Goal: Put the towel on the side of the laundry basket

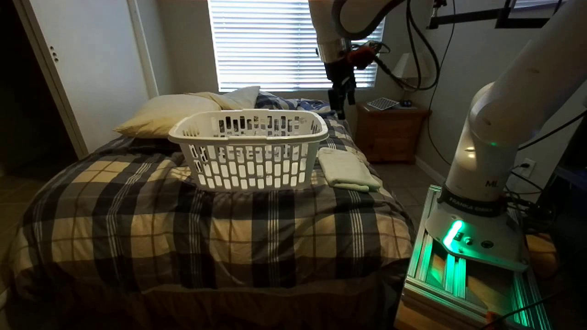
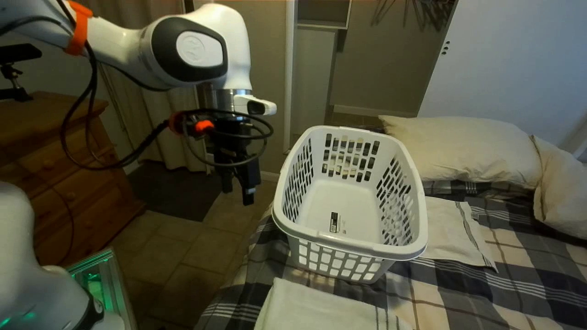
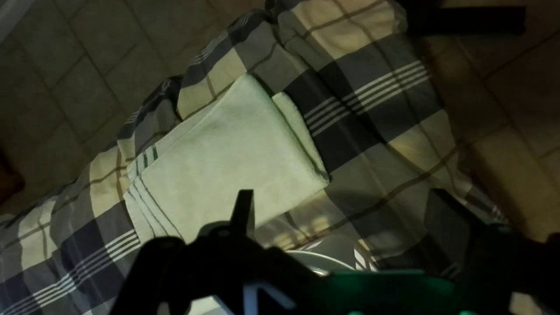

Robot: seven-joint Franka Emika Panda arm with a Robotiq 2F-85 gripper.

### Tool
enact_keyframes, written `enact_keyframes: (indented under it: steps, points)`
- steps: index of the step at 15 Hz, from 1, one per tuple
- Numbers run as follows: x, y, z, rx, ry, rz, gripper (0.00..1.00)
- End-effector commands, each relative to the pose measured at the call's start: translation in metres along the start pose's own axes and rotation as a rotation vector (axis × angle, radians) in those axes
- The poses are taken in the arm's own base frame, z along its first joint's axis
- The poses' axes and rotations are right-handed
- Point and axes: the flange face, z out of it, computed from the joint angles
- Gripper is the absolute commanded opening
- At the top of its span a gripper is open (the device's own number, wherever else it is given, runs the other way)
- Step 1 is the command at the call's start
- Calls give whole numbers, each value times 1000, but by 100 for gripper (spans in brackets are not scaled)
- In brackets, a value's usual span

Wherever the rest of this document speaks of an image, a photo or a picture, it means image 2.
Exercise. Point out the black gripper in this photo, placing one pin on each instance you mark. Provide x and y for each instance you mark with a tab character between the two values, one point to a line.
231	144

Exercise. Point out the cream towel with stripes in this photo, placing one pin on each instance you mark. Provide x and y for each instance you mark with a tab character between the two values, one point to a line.
312	309

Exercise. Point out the white plastic laundry basket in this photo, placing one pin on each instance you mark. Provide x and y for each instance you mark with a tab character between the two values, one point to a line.
348	204

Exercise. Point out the folded cream towel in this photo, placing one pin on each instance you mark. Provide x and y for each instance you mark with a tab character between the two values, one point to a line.
451	232

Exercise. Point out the dark floor mat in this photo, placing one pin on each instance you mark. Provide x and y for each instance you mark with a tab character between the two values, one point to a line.
174	190

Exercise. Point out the beige curtain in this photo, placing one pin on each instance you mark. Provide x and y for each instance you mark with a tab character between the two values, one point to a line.
143	122

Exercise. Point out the wooden dresser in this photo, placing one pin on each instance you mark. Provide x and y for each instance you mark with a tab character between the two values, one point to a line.
66	177

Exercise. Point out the large cream pillow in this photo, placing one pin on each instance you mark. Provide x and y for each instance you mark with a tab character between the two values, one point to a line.
464	149

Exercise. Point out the plaid bed blanket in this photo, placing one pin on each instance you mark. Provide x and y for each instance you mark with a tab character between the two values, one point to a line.
519	287

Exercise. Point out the white door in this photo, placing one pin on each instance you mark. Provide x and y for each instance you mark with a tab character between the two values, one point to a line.
513	61

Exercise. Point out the small cream pillow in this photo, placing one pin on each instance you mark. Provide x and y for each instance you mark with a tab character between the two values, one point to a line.
565	190

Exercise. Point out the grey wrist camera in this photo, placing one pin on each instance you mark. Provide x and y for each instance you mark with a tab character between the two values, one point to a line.
257	105

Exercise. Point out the white door frame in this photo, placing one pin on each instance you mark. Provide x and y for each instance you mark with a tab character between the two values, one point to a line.
288	74

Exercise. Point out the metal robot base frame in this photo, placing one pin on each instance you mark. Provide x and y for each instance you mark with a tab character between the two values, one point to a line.
101	285

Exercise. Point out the black camera on stand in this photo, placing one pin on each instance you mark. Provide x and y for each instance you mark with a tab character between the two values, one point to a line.
13	67

